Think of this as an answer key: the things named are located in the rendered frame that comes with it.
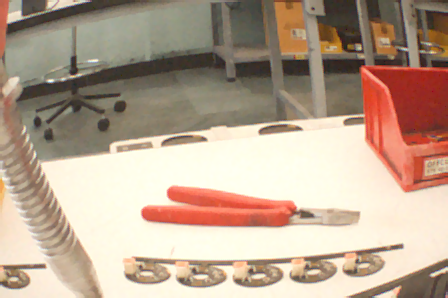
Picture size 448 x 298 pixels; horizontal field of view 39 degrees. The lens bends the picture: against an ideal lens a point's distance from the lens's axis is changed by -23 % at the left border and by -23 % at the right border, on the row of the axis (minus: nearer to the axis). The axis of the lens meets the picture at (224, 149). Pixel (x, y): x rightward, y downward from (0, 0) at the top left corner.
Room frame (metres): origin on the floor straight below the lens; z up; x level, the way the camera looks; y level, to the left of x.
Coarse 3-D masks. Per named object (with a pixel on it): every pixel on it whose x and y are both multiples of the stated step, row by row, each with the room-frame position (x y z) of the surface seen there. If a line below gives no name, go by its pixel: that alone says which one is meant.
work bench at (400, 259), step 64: (320, 128) 0.57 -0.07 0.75; (64, 192) 0.46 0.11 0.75; (128, 192) 0.46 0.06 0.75; (256, 192) 0.45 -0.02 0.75; (320, 192) 0.44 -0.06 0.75; (384, 192) 0.42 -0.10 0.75; (0, 256) 0.34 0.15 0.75; (128, 256) 0.36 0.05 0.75; (192, 256) 0.36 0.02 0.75; (256, 256) 0.35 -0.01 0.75; (384, 256) 0.32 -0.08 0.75
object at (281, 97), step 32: (64, 0) 2.79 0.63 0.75; (96, 0) 2.36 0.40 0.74; (128, 0) 2.38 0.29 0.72; (160, 0) 2.44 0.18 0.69; (192, 0) 2.45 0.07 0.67; (224, 0) 2.47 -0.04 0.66; (32, 32) 2.36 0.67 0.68; (320, 64) 2.52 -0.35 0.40; (288, 96) 2.98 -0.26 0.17; (320, 96) 2.52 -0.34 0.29
